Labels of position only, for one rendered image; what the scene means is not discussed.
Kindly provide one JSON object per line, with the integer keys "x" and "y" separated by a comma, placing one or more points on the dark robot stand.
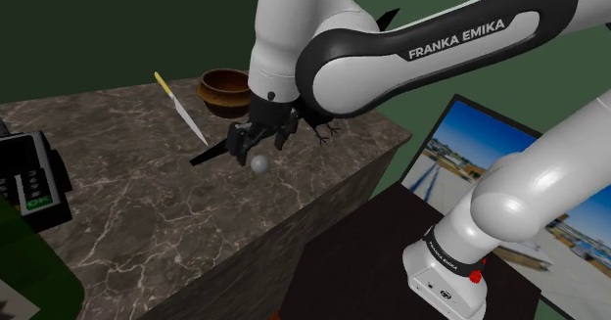
{"x": 353, "y": 257}

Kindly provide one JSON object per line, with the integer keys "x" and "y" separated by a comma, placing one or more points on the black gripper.
{"x": 267, "y": 114}

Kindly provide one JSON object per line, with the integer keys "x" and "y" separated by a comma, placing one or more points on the brown wooden bowl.
{"x": 224, "y": 92}

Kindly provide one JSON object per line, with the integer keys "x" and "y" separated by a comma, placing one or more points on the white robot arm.
{"x": 362, "y": 75}

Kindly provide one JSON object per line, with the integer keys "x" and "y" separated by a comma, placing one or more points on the black bird figure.
{"x": 319, "y": 120}

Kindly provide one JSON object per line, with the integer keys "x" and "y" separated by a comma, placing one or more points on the black card payment terminal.
{"x": 28, "y": 176}

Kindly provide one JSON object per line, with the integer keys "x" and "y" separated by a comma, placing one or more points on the black framed landscape picture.
{"x": 448, "y": 166}

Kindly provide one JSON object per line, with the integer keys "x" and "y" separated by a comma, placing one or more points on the green rounded container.
{"x": 33, "y": 271}

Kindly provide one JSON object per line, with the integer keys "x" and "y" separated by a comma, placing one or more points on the small grey ball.
{"x": 260, "y": 164}

